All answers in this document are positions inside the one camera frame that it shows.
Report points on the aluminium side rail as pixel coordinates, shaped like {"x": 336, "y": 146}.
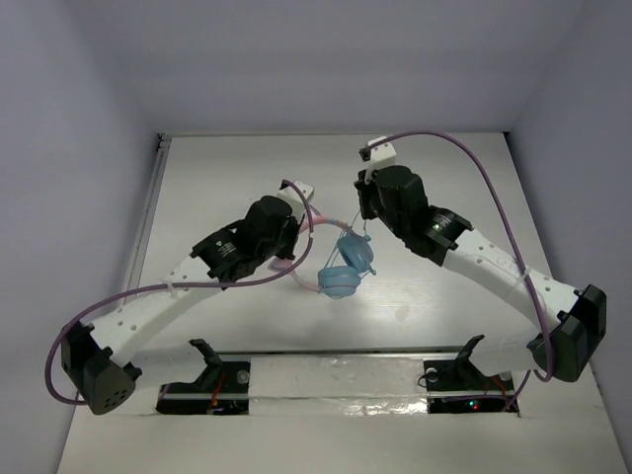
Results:
{"x": 133, "y": 271}

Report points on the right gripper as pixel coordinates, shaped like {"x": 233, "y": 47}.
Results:
{"x": 365, "y": 189}

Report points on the blue pink cat-ear headphones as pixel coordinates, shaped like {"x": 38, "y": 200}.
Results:
{"x": 348, "y": 264}

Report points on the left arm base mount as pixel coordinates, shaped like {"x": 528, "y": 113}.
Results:
{"x": 220, "y": 389}

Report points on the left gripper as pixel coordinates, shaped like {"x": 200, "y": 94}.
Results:
{"x": 289, "y": 237}

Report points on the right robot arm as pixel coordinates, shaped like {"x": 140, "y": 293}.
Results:
{"x": 568, "y": 324}

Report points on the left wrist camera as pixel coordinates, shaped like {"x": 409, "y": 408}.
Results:
{"x": 296, "y": 192}

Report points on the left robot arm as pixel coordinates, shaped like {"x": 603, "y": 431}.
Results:
{"x": 99, "y": 357}

